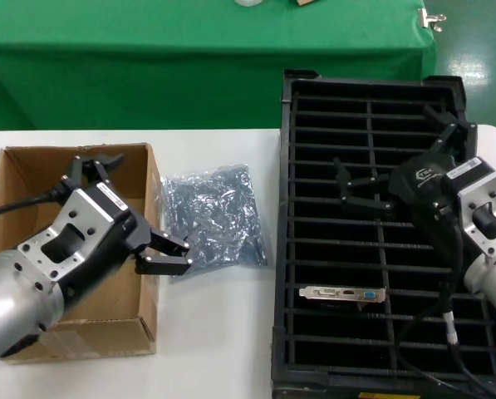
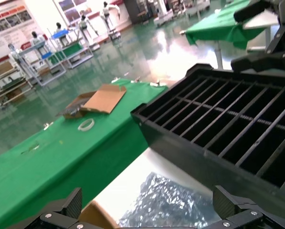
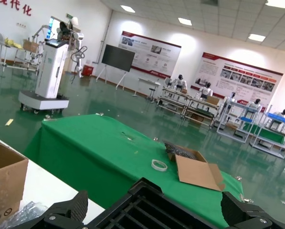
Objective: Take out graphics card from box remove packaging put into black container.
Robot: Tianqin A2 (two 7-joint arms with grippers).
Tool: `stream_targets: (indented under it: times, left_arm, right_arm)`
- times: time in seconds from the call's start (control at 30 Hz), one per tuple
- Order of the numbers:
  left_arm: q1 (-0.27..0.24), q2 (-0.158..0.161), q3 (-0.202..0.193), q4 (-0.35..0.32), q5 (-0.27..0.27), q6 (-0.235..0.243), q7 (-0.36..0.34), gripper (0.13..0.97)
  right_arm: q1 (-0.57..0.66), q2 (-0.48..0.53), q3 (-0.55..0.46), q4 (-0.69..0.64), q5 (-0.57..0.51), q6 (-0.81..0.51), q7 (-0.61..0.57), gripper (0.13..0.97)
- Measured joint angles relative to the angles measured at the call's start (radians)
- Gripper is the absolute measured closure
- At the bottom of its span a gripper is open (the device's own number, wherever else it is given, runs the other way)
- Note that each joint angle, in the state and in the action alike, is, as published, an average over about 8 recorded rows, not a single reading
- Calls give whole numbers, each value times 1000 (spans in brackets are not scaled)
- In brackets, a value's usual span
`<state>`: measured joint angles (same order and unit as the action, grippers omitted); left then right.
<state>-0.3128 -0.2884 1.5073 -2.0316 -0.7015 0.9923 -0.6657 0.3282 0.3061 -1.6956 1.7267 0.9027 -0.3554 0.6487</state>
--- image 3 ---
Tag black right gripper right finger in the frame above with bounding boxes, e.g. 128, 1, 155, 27
220, 190, 285, 229

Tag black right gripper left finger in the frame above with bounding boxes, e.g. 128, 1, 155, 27
12, 190, 89, 229

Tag clear grey antistatic bag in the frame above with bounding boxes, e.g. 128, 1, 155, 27
12, 200, 49, 229

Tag flat cardboard box with lid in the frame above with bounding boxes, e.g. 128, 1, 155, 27
163, 140, 226, 192

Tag black slotted plastic container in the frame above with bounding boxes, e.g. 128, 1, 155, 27
87, 177, 230, 229

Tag brown open cardboard box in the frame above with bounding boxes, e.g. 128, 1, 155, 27
0, 135, 30, 229

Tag cardboard box on workbench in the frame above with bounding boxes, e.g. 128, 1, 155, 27
205, 95, 221, 105

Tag red box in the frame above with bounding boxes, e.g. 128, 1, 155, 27
82, 64, 95, 77

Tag cardboard box on shelf rack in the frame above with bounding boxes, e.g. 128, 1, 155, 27
22, 39, 40, 52

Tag green tablecloth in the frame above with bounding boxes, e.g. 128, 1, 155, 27
23, 114, 245, 229

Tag white rack with green panel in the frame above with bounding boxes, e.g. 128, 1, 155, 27
249, 111, 285, 158

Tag white tape roll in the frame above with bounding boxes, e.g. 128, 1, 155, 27
151, 159, 169, 172

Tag white mobile manipulator robot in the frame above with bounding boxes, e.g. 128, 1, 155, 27
18, 16, 88, 115

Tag black round stool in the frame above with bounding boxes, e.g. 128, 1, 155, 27
146, 87, 157, 104

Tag small white desk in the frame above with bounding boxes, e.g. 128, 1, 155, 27
132, 77, 162, 98

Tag metal pipe shelf rack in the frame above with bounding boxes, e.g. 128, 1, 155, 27
0, 38, 45, 72

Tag black screen on white stand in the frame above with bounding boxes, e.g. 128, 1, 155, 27
96, 44, 136, 91

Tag yellow bags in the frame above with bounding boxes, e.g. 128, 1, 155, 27
4, 37, 23, 49

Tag rectangular ceiling light panel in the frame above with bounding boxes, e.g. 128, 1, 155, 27
248, 33, 266, 42
177, 17, 193, 26
265, 0, 285, 10
120, 4, 136, 13

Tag white metal frame rack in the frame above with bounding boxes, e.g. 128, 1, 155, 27
215, 97, 264, 144

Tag white pipe-frame workbench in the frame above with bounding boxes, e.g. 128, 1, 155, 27
157, 86, 191, 115
184, 95, 221, 131

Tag wall poster with photo row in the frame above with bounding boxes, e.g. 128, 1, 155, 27
190, 52, 284, 107

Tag wall poster with round icons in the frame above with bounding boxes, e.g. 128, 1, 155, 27
118, 30, 182, 78

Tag red wall lettering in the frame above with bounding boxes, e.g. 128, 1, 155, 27
0, 0, 33, 17

